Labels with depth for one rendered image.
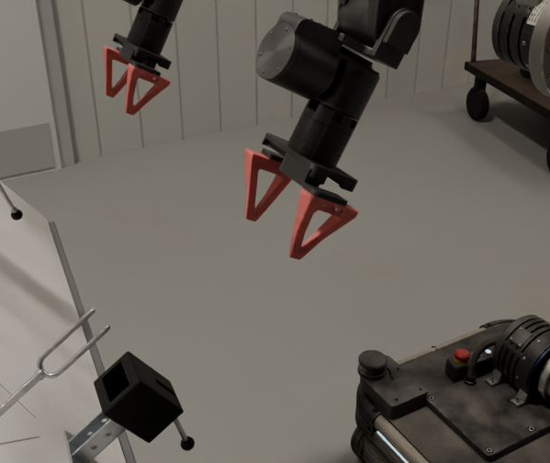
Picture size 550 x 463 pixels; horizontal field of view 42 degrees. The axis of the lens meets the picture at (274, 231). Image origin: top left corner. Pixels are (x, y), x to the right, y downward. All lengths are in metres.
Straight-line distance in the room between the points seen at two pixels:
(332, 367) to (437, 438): 0.61
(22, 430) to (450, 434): 1.22
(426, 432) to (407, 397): 0.09
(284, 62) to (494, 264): 2.21
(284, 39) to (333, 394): 1.56
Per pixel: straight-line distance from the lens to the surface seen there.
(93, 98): 3.61
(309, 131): 0.75
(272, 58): 0.71
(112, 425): 0.68
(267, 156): 0.81
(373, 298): 2.55
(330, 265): 2.71
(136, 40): 1.18
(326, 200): 0.71
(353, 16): 0.76
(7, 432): 0.65
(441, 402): 1.78
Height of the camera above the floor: 1.43
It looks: 29 degrees down
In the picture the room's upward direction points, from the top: straight up
